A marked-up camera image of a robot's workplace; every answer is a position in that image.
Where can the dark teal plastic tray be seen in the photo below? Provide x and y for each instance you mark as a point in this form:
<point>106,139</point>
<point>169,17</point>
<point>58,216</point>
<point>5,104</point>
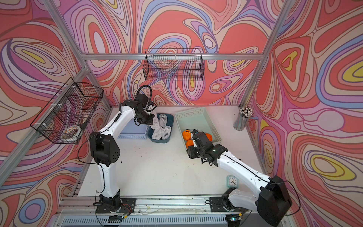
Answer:
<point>170,122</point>

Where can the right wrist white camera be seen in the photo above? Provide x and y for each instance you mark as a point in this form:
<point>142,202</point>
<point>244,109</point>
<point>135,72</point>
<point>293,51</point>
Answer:
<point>193,133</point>

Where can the lavender perforated plastic basket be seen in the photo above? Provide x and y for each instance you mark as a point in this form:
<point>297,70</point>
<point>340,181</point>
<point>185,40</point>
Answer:
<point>133,131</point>

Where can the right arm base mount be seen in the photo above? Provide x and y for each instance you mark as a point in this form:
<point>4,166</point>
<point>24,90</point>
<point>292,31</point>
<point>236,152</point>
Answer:
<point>222,204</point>

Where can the black wire basket left wall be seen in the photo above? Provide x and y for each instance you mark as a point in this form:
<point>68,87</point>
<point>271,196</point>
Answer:
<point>73,104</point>

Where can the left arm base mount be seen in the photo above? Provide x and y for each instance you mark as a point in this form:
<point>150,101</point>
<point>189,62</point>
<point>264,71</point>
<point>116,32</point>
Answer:
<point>115,205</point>

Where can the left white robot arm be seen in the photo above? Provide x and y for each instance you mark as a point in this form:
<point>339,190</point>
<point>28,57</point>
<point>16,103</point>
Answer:
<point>105,150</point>

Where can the mint green perforated basket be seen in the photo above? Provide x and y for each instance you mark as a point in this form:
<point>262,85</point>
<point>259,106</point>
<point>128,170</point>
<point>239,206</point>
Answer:
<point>199,119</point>

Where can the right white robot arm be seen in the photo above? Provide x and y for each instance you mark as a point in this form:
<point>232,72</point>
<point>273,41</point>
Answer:
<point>269,196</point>

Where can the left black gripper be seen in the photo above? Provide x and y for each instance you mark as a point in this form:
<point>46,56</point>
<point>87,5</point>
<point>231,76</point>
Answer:
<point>149,122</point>

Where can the black wire basket wall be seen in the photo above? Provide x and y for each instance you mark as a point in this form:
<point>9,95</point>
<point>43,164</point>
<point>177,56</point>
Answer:
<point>73,104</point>
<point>174,64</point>

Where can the black wire basket back wall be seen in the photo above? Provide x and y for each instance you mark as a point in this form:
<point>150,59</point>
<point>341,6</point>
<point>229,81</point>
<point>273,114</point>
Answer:
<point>174,64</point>

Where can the small mint alarm clock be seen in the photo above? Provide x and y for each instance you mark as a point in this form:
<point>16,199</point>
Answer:
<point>232,181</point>

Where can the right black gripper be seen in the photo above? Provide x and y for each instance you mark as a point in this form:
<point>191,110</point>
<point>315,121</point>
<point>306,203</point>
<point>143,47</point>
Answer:
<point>190,151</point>

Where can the metal cup of pencils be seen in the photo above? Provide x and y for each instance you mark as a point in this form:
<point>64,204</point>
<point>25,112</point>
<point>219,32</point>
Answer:
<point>243,117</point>

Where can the white foam net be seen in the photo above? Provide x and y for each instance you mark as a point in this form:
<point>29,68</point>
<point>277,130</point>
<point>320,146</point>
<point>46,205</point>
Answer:
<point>158,130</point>
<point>166,132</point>
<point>162,120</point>

